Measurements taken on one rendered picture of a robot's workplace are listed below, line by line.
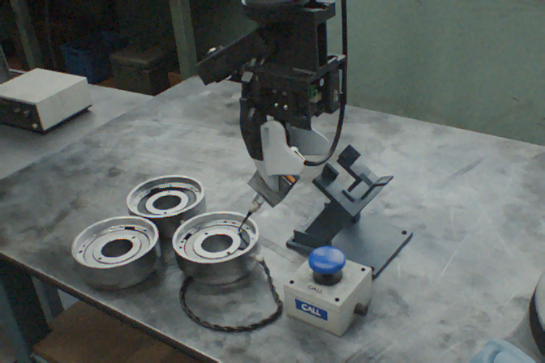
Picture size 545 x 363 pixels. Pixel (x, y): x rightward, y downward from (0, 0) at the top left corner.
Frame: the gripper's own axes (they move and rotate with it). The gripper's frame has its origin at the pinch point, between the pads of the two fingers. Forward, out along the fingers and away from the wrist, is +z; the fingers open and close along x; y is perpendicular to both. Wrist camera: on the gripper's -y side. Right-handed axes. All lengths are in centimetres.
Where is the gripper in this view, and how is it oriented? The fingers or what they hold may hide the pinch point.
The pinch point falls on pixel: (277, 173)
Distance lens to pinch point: 72.5
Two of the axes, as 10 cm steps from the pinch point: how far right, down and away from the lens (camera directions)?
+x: 5.8, -4.6, 6.7
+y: 8.1, 2.5, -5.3
